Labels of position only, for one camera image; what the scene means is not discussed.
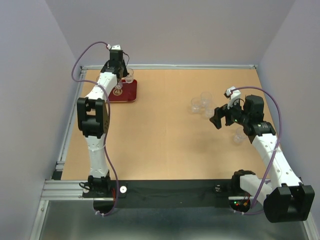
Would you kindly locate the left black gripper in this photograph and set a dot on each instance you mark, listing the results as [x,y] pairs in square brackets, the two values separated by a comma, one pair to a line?
[125,72]

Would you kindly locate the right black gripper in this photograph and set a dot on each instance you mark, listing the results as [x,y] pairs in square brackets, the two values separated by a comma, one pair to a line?
[221,112]

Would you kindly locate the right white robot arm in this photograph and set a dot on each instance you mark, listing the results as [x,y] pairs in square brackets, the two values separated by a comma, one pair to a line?
[283,195]

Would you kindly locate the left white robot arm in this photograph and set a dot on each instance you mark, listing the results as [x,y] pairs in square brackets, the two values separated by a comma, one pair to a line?
[93,121]

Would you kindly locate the red lacquer tray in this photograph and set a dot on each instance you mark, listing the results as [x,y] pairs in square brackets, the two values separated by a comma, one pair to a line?
[127,94]

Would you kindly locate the cluster front clear glass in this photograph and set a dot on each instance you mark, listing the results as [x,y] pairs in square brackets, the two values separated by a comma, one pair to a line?
[209,112]

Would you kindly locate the cluster clear glass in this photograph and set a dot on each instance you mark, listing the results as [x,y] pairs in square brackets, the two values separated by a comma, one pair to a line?
[196,105]
[209,112]
[206,98]

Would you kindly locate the cluster back clear glass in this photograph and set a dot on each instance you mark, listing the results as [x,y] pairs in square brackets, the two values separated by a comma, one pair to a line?
[206,98]

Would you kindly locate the cluster left clear glass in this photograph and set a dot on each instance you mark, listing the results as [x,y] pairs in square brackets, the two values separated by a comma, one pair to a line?
[196,105]

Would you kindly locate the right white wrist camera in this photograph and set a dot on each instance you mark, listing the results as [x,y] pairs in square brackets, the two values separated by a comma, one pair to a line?
[232,94]

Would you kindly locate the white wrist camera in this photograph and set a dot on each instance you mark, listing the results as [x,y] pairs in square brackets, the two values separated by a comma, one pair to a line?
[232,94]
[113,47]

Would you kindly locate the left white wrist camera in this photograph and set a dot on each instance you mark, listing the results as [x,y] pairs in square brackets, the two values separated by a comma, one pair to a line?
[113,47]

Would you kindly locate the aluminium frame rail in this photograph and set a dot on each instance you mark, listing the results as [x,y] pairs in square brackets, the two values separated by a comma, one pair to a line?
[189,66]

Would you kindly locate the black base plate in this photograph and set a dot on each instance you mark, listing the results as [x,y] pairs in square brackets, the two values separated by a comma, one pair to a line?
[188,193]

